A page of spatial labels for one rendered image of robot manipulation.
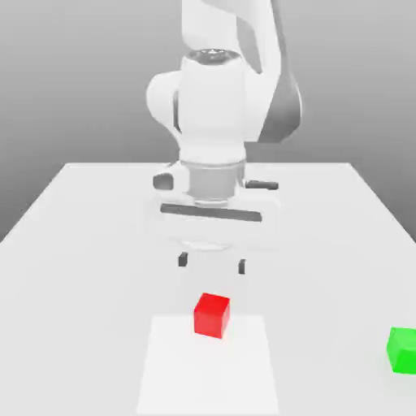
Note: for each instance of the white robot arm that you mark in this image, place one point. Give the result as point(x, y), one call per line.
point(211, 107)

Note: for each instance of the small red cube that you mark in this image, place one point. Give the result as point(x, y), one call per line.
point(211, 317)

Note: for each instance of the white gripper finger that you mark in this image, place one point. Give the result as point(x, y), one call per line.
point(183, 259)
point(241, 267)

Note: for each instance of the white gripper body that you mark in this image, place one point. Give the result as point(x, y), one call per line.
point(211, 229)

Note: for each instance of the small green cube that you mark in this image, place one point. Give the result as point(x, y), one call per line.
point(403, 351)

